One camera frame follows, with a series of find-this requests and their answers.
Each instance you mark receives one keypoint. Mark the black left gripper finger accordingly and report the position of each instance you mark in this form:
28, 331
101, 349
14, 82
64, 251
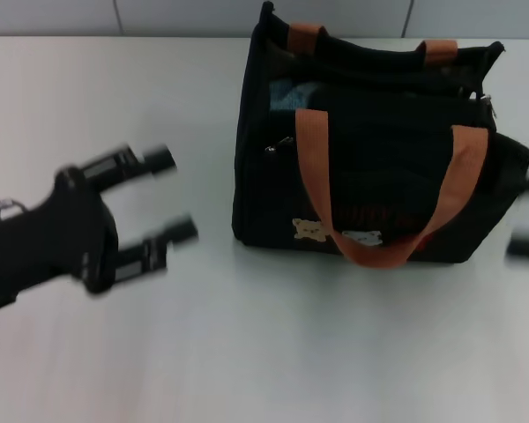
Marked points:
128, 165
150, 255

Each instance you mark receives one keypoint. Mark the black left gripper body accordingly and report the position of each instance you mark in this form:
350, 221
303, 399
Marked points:
48, 242

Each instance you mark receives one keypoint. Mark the blue packet inside bag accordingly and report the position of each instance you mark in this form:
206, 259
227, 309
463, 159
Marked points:
286, 99

